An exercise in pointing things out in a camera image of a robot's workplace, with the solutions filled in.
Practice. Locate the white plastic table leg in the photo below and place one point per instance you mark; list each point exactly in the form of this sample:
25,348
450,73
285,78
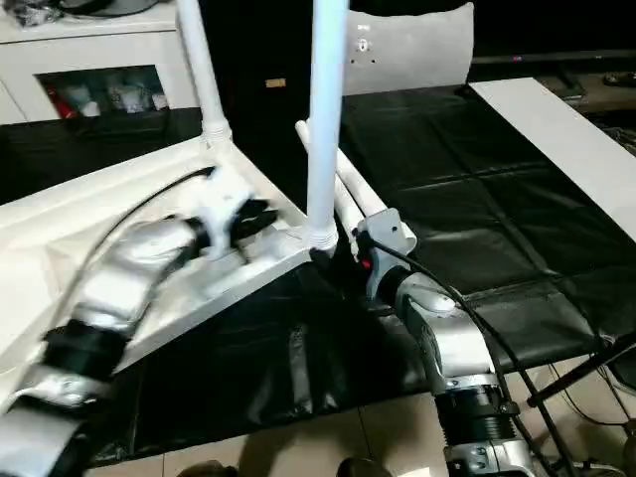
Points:
199,64
367,194
325,124
300,128

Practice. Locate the white plastic table top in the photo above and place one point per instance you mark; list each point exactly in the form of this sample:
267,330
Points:
49,223

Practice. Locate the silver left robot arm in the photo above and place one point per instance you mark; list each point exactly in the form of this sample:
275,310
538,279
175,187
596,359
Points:
124,268

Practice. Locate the small beige label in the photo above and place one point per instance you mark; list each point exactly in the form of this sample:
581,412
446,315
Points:
275,82

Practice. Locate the black mat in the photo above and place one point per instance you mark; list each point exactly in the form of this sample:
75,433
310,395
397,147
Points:
472,174

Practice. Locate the dark blue cabinet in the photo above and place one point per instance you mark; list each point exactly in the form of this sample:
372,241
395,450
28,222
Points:
258,49

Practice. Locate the grey cushion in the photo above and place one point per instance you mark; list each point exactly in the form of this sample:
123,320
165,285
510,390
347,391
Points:
412,49

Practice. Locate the white cabinet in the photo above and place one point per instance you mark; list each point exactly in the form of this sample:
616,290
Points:
89,49

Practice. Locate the white board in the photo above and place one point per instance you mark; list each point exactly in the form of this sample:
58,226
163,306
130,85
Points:
561,139

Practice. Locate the black stand leg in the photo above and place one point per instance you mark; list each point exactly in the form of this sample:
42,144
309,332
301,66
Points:
586,367

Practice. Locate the dark grey bag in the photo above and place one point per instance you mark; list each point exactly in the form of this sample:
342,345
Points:
74,7

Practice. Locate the black bar red light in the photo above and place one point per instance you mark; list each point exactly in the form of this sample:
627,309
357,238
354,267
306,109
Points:
556,57

